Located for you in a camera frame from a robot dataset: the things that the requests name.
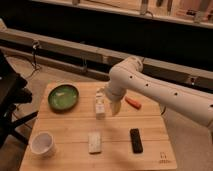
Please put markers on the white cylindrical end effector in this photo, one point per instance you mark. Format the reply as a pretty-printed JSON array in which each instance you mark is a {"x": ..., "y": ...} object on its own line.
[{"x": 115, "y": 107}]

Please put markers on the green ceramic bowl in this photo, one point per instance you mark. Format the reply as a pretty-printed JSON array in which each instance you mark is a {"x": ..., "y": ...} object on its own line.
[{"x": 63, "y": 97}]

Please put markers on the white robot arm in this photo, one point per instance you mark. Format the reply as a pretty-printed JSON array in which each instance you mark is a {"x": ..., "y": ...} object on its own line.
[{"x": 126, "y": 75}]

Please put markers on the small white bottle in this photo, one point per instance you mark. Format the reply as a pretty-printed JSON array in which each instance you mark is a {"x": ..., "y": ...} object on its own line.
[{"x": 99, "y": 104}]

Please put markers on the orange carrot-shaped object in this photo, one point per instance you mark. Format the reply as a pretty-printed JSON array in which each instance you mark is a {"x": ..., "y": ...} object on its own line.
[{"x": 133, "y": 103}]

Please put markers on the white rectangular sponge block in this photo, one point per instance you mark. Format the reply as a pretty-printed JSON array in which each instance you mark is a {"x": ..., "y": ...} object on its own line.
[{"x": 94, "y": 142}]

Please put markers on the black rectangular remote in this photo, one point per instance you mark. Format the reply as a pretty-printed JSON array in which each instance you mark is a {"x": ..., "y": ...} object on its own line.
[{"x": 136, "y": 141}]

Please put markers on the white paper cup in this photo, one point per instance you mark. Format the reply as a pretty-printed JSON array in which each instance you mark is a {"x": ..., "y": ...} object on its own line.
[{"x": 43, "y": 145}]

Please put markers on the black equipment stand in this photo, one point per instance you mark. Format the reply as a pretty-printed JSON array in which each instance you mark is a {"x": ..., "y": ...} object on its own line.
[{"x": 13, "y": 91}]

